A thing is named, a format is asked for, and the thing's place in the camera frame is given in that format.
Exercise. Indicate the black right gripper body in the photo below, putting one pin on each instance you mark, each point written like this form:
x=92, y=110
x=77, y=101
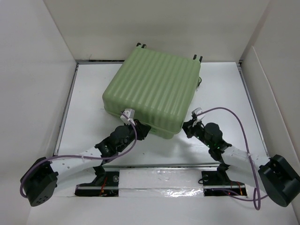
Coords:
x=196, y=131

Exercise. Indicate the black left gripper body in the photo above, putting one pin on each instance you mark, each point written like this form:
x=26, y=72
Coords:
x=139, y=136

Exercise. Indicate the green hard-shell suitcase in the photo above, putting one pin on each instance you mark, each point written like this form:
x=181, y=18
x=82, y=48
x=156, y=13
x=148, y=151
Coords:
x=158, y=86

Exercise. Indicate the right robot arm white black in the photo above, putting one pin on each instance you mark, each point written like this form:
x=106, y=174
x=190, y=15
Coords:
x=272, y=175

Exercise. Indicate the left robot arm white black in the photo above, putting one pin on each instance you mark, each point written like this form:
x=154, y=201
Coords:
x=37, y=185

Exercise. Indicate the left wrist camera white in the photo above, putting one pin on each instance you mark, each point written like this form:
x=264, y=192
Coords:
x=127, y=116

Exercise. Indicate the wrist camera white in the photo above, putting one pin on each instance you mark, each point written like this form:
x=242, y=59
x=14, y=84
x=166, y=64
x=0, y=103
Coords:
x=197, y=114
x=127, y=116

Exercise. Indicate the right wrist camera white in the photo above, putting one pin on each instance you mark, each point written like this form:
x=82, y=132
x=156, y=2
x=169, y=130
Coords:
x=197, y=114

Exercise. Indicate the metal base rail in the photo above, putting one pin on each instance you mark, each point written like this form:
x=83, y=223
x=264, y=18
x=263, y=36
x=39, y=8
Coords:
x=146, y=182

